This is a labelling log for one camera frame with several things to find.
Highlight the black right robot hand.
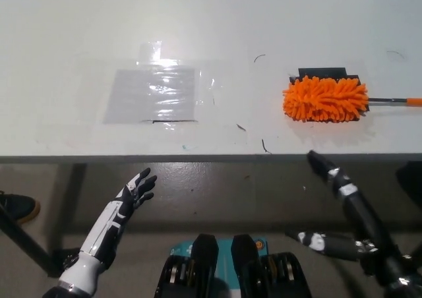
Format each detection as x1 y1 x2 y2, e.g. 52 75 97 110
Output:
285 150 402 272

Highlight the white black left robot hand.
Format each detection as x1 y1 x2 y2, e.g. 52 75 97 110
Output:
78 167 158 269

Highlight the orange microfiber telescopic duster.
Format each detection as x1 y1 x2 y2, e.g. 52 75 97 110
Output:
282 75 422 124

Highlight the black teal robot body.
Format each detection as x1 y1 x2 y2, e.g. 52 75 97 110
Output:
154 233 313 298

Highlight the black metal table leg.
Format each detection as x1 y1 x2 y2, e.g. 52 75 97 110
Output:
0 200 65 278

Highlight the black shoe tan sole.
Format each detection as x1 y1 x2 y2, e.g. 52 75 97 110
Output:
0 189 41 225

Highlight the taped clear plastic sheet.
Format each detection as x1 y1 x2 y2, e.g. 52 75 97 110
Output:
104 67 198 126

